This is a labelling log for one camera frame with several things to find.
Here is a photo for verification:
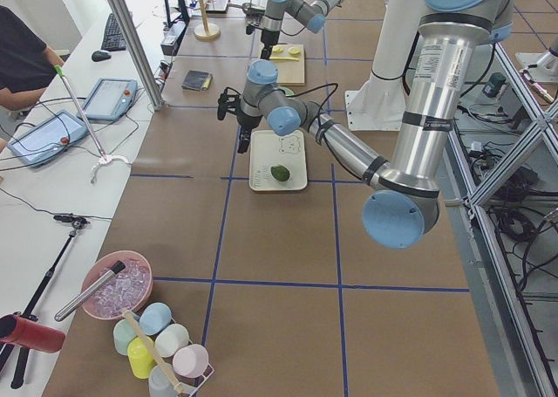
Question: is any lemon slice lower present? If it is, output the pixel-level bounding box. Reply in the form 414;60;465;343
289;46;301;56

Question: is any green cup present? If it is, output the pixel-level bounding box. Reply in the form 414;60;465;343
112;319;137;356

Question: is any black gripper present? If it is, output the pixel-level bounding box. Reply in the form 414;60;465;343
246;16;282;59
217;87;262;154

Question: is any yellow cup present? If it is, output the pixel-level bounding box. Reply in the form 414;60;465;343
127;337;156;380

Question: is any black selfie stick tripod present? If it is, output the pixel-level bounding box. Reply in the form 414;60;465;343
1;214;89;389

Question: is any aluminium frame post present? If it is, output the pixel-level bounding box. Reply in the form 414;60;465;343
107;0;164;111

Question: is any grey folded cloth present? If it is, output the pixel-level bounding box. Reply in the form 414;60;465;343
181;70;213;92

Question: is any metal scoop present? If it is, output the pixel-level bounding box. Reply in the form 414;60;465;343
228;2;265;16

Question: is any bamboo cutting board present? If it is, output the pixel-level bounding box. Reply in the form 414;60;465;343
256;44;305;86

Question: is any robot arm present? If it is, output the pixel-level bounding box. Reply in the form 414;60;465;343
247;0;344;59
217;0;514;249

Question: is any grey cup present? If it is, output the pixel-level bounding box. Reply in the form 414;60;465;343
148;366;177;397

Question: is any green avocado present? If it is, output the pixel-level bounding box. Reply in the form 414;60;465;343
270;165;290;182

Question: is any mint green bowl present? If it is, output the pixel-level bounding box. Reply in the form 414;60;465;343
279;86;294;96

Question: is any black keyboard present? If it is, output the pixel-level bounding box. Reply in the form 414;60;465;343
101;13;126;51

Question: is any blue cup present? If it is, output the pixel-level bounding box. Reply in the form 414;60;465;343
139;302;172;336

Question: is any steel tube in bucket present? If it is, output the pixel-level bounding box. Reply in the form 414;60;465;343
54;260;126;322

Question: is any pink cup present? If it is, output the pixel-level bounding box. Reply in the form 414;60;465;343
173;344;209;378

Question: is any wooden mug tree stand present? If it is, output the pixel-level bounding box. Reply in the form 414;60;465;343
194;0;221;42

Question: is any yellow plastic knife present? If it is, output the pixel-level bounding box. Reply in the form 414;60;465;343
269;56;300;61

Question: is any pink ice bucket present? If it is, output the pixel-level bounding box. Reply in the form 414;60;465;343
81;250;153;320

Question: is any person in black shirt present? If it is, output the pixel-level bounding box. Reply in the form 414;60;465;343
1;6;65;111

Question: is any cream bear-print tray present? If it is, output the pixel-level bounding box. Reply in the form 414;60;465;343
249;130;308;192

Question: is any blue teach pendant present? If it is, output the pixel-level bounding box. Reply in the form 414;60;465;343
8;110;87;167
82;78;138;122

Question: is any black computer mouse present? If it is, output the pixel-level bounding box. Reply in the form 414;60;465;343
91;50;112;62

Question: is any reacher grabber stick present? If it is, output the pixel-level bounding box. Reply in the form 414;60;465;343
54;65;132;184

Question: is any black glass tray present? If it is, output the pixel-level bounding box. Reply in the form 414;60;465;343
205;0;230;14

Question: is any blue teach pendant near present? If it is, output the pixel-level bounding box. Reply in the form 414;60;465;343
8;110;87;167

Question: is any blue teach pendant far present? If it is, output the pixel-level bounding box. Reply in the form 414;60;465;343
82;78;138;122

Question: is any white cup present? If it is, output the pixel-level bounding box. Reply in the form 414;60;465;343
155;323;190;358

